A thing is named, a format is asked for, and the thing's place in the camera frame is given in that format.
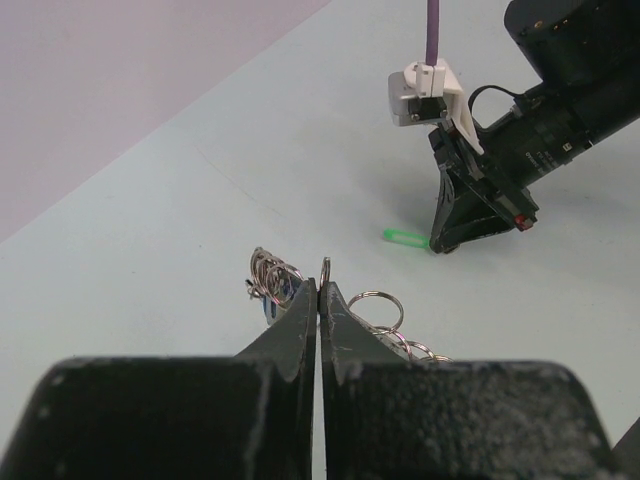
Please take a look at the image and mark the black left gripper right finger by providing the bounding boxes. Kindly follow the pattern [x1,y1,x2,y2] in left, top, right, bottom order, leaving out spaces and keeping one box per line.
[320,282,625,479]

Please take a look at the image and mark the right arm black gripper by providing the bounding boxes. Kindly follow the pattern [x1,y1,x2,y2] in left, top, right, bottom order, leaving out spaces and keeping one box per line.
[429,83,593,254]

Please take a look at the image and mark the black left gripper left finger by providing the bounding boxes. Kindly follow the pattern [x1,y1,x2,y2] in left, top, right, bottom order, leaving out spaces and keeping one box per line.
[1,280,317,479]

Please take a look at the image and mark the green tagged key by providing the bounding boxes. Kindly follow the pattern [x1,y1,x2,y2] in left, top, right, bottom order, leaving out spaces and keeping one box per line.
[383,228,429,249]

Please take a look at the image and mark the metal keyring disc with keys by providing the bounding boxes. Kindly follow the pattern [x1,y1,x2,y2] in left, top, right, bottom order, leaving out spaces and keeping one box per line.
[245,247,452,363]

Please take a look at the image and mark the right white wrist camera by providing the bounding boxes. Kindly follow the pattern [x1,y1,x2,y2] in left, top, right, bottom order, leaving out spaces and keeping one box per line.
[387,58,484,155]

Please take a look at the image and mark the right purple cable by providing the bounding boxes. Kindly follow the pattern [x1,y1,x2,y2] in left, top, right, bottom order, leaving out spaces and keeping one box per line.
[424,0,444,69]

